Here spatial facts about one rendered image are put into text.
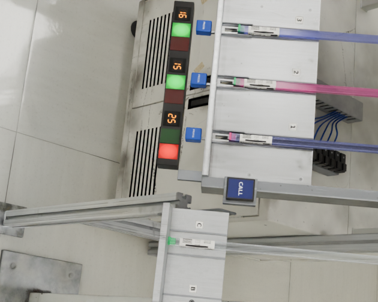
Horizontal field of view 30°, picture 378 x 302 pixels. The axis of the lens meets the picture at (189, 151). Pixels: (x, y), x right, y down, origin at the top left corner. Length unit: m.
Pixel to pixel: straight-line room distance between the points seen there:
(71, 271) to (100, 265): 0.11
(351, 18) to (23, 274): 1.11
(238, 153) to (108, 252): 0.83
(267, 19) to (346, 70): 0.56
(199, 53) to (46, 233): 0.63
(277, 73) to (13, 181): 0.82
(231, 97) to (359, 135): 0.66
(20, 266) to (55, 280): 0.11
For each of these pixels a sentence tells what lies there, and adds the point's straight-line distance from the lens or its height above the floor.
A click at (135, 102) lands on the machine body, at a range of 2.06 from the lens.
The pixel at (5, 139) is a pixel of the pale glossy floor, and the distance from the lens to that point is 1.92.
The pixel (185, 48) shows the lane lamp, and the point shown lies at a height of 0.66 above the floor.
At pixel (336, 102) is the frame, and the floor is 0.66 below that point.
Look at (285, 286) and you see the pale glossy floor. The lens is 2.67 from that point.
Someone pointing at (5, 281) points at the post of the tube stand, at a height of 0.01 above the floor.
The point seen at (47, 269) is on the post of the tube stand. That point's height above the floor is 0.01.
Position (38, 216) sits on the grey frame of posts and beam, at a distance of 1.75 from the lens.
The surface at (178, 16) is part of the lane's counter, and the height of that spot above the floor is 0.65.
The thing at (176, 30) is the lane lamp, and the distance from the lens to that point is 1.44.
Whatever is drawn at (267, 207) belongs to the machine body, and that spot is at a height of 0.62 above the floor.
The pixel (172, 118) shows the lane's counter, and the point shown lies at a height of 0.66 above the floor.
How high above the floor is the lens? 1.63
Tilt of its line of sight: 44 degrees down
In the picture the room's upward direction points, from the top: 81 degrees clockwise
